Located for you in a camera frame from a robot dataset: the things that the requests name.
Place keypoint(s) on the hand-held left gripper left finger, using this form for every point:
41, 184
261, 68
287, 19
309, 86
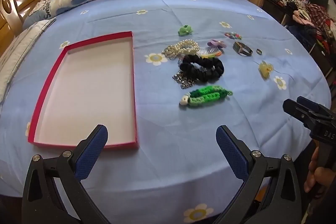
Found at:
92, 150

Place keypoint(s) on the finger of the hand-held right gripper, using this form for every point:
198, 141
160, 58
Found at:
299, 115
319, 111

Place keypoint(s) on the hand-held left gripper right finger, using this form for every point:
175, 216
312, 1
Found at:
231, 150

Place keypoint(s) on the yellow translucent hair clip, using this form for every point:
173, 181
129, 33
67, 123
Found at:
265, 69

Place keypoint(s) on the red shallow cardboard box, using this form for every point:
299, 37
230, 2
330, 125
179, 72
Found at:
92, 87

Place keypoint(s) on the black fabric scrunchie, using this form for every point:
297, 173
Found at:
210, 69

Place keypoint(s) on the purple bow hair clip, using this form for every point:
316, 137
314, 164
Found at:
216, 43

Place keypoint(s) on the person's right hand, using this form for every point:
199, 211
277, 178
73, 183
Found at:
313, 179

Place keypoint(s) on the blue floral bedsheet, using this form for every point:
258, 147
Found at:
183, 129

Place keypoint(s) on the pile of colourful clothes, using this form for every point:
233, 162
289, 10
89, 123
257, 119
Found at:
317, 16

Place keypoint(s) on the clear comb with colourful trim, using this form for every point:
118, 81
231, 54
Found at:
207, 52

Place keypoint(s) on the dark cluttered desk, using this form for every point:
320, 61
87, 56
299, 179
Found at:
278, 11

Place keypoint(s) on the green frog hair clip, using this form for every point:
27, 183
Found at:
185, 30

